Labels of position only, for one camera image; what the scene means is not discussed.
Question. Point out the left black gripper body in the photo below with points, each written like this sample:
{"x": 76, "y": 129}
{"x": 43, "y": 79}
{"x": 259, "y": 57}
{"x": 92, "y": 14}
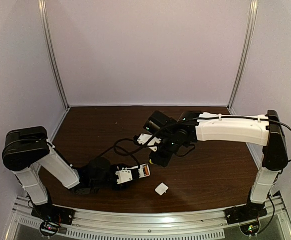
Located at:
{"x": 115, "y": 185}

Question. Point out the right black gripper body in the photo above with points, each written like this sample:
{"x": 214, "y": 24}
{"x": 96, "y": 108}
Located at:
{"x": 162, "y": 160}

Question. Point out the orange battery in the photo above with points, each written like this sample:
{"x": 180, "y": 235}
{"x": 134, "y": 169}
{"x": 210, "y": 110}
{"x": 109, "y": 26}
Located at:
{"x": 146, "y": 170}

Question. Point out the white red remote control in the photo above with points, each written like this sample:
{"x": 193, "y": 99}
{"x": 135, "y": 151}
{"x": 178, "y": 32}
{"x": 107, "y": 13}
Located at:
{"x": 140, "y": 173}

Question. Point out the white battery cover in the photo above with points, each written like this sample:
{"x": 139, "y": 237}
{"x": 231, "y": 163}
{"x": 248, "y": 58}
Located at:
{"x": 161, "y": 189}

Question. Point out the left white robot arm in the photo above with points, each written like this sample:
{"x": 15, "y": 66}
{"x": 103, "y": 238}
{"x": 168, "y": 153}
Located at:
{"x": 27, "y": 148}

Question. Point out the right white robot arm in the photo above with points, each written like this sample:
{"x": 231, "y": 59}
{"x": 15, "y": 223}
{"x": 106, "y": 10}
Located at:
{"x": 261, "y": 130}

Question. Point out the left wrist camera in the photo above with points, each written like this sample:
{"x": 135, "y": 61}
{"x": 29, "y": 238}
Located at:
{"x": 127, "y": 174}

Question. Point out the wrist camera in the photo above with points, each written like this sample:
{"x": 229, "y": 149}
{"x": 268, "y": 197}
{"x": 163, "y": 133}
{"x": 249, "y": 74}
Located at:
{"x": 127, "y": 174}
{"x": 148, "y": 140}

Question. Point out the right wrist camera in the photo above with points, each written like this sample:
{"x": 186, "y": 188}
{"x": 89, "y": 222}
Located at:
{"x": 148, "y": 140}

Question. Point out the front aluminium rail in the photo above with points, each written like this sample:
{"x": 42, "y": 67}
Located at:
{"x": 195, "y": 225}

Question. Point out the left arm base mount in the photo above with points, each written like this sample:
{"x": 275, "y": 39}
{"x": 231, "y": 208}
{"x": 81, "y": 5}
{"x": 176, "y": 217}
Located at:
{"x": 53, "y": 218}

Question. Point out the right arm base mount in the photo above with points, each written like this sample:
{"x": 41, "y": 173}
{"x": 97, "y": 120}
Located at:
{"x": 248, "y": 217}

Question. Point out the right aluminium frame post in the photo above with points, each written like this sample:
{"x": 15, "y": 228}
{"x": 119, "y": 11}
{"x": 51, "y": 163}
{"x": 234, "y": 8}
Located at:
{"x": 249, "y": 34}

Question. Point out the aluminium frame post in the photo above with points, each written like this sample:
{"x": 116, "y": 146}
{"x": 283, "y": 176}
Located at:
{"x": 249, "y": 34}
{"x": 42, "y": 5}

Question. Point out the left aluminium frame post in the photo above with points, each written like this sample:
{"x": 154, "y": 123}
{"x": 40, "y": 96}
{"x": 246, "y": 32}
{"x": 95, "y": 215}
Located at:
{"x": 42, "y": 5}

